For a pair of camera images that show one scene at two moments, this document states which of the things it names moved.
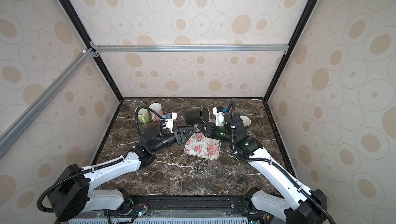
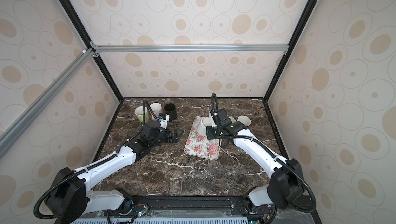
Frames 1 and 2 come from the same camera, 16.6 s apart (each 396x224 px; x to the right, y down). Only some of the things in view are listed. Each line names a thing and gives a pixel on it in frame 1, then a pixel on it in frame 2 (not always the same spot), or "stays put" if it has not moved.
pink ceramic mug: x=157 y=107 stays put
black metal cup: x=197 y=115 -> x=170 y=109
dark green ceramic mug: x=246 y=122 stays put
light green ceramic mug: x=143 y=115 stays put
